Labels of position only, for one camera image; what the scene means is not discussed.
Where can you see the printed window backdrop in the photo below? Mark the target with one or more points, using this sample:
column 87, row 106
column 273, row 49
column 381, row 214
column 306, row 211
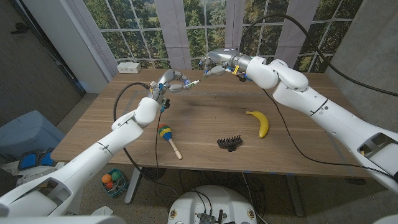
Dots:
column 186, row 31

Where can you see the black comb brush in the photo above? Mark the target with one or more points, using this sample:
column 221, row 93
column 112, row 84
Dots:
column 230, row 143

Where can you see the white power strip box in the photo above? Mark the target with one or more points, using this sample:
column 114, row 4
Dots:
column 129, row 67

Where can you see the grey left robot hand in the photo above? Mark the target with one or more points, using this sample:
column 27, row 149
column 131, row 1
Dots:
column 166, row 81

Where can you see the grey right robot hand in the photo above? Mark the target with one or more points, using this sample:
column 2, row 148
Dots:
column 224, row 57

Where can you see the blue-grey storage box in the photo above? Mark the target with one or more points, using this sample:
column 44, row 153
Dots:
column 28, row 133

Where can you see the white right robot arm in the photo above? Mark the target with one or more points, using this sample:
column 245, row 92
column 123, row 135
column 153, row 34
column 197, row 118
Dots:
column 304, row 93

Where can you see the black round floor base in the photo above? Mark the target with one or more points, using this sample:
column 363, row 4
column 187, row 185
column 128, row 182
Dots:
column 154, row 173

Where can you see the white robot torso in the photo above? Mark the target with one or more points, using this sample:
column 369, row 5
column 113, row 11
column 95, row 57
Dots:
column 211, row 202

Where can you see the yellow toy banana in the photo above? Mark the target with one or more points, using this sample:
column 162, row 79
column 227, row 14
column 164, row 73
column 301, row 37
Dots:
column 263, row 123

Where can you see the colourful striped wooden maraca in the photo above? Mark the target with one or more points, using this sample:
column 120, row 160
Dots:
column 164, row 132

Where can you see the grey and white sneaker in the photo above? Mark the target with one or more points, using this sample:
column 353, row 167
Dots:
column 37, row 175

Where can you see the white crumpled paper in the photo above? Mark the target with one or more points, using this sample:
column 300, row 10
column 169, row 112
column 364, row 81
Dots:
column 102, row 211

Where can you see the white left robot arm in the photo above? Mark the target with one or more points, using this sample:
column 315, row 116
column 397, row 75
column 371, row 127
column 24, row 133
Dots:
column 93, row 161

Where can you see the teal basket of toy eggs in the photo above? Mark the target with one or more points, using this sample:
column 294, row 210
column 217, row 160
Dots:
column 115, row 183

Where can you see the blue and black slipper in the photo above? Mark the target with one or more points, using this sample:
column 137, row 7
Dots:
column 28, row 160
column 48, row 158

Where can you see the green and white marker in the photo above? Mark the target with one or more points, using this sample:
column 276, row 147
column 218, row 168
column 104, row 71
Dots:
column 194, row 83

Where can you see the white table leg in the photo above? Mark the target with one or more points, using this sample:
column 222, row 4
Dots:
column 294, row 196
column 133, row 186

